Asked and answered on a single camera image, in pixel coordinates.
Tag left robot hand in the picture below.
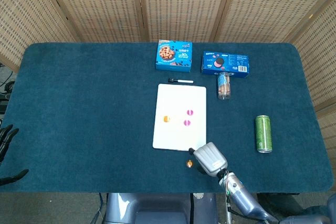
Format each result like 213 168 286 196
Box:
0 124 29 186

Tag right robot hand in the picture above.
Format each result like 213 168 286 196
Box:
188 142 228 177

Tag green drink can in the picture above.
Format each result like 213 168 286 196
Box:
255 115 272 154

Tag metal table leg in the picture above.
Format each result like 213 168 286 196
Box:
224 193 233 224

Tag white magnetic whiteboard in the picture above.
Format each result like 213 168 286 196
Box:
152 83 207 153

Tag clear jar of biscuit sticks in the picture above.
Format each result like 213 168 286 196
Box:
216 71 232 101

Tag grey-blue robot torso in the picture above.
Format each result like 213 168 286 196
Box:
104 193 218 224

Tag dark blue table cloth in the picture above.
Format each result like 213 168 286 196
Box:
0 42 334 194

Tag whiteboard marker pen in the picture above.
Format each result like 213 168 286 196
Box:
168 78 194 84

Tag dark blue Oreo box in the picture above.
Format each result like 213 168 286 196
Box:
201 51 250 79

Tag light blue cookie box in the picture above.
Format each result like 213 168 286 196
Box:
155 39 193 73

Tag woven bamboo folding screen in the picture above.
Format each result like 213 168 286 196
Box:
0 0 336 141

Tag black floor cables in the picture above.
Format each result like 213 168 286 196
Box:
0 63 17 114

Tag blue cable under table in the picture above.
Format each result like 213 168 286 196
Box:
96 193 106 224

